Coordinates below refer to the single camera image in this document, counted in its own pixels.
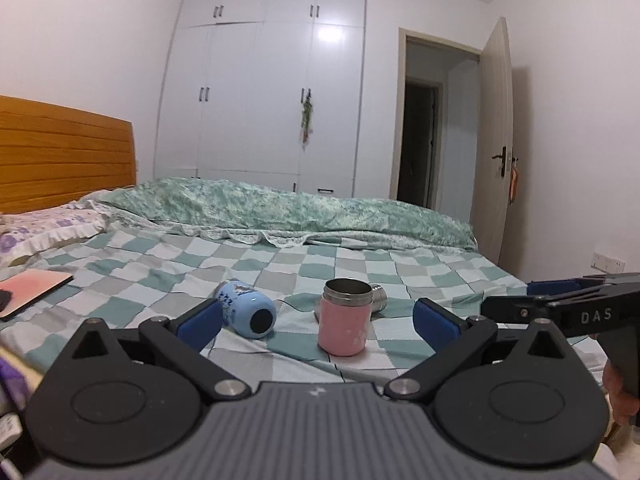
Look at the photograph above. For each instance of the small steel cup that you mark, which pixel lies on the small steel cup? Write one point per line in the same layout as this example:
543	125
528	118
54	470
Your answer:
380	299

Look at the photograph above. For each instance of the orange hanging cloth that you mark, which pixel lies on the orange hanging cloth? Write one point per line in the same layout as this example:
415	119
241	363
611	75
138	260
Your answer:
514	182

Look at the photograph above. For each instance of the wooden headboard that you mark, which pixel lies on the wooden headboard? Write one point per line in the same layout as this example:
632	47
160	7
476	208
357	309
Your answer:
65	155

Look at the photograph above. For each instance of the pink tablet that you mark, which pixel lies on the pink tablet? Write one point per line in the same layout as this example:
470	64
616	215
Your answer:
35	287

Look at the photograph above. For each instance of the beige wooden door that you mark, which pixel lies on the beige wooden door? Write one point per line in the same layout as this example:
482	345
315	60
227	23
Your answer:
495	150

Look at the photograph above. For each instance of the hanging dried plant bundle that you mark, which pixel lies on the hanging dried plant bundle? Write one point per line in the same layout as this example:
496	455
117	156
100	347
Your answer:
306	117

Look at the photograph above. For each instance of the person's right hand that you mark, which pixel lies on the person's right hand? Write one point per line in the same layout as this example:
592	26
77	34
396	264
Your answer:
620	405

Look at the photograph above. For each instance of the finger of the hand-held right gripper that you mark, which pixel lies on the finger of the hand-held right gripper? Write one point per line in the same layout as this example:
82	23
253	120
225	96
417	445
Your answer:
550	287
510	310

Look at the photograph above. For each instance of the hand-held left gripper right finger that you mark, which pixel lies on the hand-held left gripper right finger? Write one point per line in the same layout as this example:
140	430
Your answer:
436	324

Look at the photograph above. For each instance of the green patterned quilt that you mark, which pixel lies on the green patterned quilt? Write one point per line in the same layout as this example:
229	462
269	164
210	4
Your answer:
280	210

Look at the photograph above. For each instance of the black small device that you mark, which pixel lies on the black small device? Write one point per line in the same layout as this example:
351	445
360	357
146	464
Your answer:
4	300

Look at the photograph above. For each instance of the checkered bed sheet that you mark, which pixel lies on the checkered bed sheet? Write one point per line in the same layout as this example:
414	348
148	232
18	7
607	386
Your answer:
150	270

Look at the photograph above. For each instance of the pink steel cup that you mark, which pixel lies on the pink steel cup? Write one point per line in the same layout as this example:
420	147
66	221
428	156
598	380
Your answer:
342	325

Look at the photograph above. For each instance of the white wardrobe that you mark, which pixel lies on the white wardrobe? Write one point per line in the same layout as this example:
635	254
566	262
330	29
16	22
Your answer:
260	90

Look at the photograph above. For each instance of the purple floral pillow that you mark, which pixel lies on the purple floral pillow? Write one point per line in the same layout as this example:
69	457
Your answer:
45	227

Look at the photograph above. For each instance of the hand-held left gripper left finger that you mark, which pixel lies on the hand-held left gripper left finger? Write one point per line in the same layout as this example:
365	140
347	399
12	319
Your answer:
202	322

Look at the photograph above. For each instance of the white wall socket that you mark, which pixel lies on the white wall socket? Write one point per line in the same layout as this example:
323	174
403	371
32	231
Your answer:
607	261

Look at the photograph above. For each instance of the white power strip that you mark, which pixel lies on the white power strip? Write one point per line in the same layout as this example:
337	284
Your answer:
9	427

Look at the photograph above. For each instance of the purple cloth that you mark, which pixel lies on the purple cloth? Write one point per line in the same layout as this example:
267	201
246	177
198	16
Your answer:
12	380

